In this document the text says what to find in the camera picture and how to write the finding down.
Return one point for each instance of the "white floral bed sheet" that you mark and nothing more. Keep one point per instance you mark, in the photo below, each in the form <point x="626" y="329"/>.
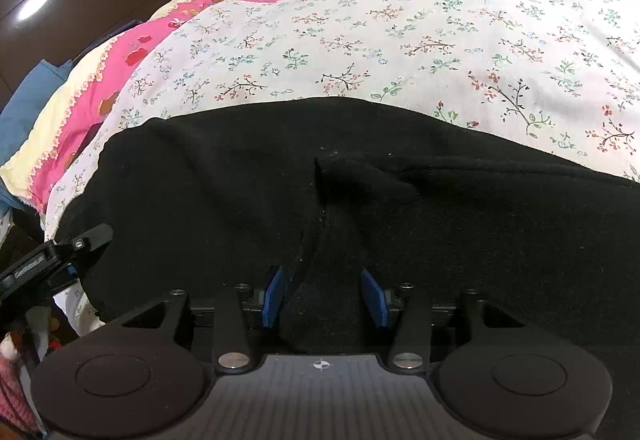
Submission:
<point x="558" y="75"/>

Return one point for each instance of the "black pants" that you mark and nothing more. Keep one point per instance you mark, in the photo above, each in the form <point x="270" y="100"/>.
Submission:
<point x="329" y="188"/>

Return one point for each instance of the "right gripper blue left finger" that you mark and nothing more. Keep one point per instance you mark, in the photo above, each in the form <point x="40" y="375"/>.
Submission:
<point x="244" y="315"/>

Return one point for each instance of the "blue cloth beside bed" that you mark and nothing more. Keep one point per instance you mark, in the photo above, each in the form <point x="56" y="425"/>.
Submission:
<point x="32" y="94"/>

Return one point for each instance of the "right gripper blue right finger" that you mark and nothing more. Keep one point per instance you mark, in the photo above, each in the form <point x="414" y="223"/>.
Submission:
<point x="402" y="318"/>

